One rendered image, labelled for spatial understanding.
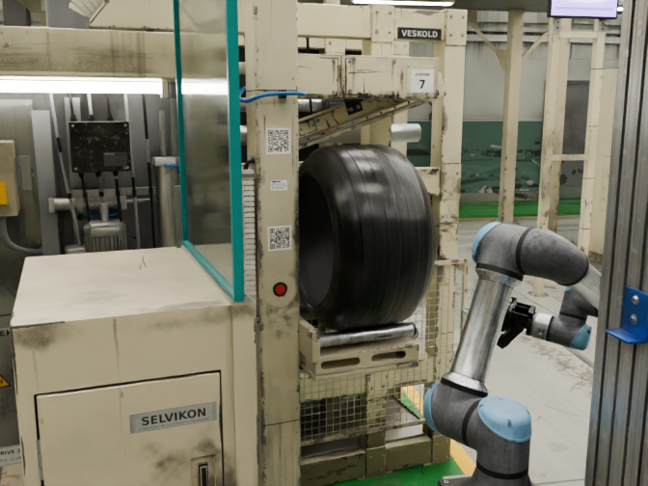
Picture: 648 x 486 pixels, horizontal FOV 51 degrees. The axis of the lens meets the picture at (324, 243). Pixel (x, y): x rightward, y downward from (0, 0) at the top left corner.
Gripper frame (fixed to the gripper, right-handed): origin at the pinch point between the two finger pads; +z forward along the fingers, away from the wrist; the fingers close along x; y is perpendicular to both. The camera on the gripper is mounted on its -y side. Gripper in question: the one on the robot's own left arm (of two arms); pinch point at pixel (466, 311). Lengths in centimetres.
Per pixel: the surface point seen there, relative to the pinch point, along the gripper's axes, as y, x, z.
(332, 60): 60, -37, 63
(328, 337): -6.7, 21.9, 36.0
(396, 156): 39, -15, 30
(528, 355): -180, -198, 13
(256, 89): 64, 6, 64
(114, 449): 40, 111, 27
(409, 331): -12.3, 1.9, 17.5
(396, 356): -20.3, 6.4, 19.9
